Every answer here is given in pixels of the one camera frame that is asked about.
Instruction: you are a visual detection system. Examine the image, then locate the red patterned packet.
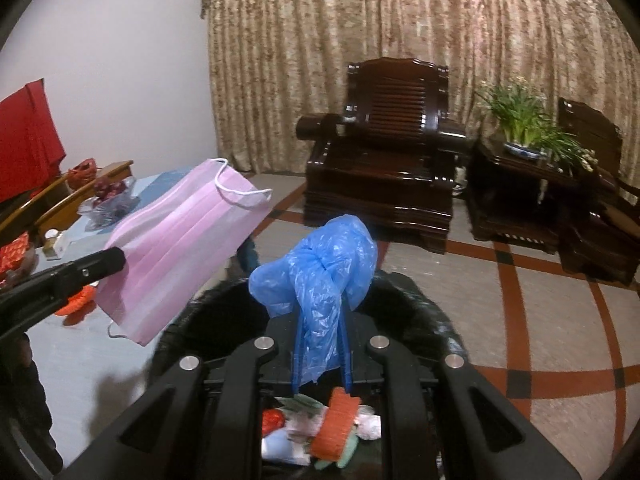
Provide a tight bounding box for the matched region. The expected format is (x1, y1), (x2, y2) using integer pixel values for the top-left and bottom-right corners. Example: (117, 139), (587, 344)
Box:
(0, 232), (34, 279)

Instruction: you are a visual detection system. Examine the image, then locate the green potted plant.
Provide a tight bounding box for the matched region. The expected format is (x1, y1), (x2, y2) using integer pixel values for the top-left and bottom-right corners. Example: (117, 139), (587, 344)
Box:
(472, 77), (599, 171)

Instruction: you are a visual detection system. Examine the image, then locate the red shiny wrapper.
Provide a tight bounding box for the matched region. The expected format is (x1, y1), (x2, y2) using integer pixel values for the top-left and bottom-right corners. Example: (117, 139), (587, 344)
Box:
(262, 408), (287, 436)

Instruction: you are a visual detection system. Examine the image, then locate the beige cloth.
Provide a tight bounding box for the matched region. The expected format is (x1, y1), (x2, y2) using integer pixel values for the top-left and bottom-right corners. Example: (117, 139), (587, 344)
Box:
(282, 410), (328, 443)

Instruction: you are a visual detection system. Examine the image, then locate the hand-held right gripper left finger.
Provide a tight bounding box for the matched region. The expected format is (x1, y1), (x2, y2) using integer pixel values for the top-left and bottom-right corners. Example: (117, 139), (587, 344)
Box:
(59, 310), (307, 480)

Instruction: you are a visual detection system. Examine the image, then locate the wooden chair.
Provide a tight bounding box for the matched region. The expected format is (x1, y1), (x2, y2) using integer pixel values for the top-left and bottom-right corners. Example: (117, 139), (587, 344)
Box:
(35, 160), (135, 233)
(0, 172), (71, 235)

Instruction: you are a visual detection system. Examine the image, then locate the tissue box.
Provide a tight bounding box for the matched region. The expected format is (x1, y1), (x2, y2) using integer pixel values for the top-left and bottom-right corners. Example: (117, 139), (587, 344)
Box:
(42, 229), (74, 261)

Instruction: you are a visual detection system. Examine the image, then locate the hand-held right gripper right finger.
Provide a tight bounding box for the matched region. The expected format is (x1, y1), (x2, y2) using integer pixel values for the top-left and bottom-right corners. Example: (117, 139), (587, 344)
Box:
(340, 295), (583, 480)

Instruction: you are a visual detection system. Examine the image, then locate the blue white flower pot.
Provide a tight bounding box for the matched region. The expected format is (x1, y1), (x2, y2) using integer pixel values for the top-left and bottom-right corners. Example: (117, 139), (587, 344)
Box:
(502, 141), (549, 162)

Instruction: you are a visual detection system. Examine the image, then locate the blue plastic glove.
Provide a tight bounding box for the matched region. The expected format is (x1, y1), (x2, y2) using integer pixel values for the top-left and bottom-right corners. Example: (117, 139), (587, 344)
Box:
(248, 214), (379, 386)

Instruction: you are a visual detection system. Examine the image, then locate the red plastic bag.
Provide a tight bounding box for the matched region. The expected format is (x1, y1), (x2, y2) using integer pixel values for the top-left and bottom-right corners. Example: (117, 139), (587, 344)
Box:
(67, 158), (98, 191)

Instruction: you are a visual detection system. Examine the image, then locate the red cloth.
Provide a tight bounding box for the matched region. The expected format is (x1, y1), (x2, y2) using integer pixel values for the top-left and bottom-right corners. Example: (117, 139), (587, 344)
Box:
(0, 78), (67, 206)

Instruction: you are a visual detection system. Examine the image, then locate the dark wooden armchair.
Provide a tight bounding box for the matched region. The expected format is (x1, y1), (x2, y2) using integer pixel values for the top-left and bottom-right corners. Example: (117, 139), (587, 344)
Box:
(295, 57), (468, 256)
(557, 97), (640, 288)

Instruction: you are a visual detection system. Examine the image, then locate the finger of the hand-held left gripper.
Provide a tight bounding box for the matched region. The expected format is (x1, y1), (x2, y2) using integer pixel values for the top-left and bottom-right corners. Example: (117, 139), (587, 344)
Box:
(29, 246), (127, 307)

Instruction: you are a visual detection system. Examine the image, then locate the glass fruit bowl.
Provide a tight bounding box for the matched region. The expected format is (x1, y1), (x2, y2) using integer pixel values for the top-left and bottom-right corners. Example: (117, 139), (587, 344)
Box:
(77, 176), (141, 232)

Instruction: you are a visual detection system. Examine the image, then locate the trash bin with black bag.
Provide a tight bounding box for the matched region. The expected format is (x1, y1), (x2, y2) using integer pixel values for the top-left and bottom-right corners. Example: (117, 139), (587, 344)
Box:
(149, 270), (468, 480)

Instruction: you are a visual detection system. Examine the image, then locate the dark wooden side table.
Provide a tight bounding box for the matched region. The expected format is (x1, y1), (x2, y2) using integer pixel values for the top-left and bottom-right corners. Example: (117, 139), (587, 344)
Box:
(465, 135), (618, 256)

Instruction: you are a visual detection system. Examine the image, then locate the pink face mask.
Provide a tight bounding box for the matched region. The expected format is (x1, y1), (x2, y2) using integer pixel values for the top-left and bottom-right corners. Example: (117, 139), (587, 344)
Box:
(94, 157), (275, 347)

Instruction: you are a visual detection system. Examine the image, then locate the beige patterned curtain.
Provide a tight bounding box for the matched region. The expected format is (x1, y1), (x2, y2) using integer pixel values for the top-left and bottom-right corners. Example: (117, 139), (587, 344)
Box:
(200, 0), (640, 182)

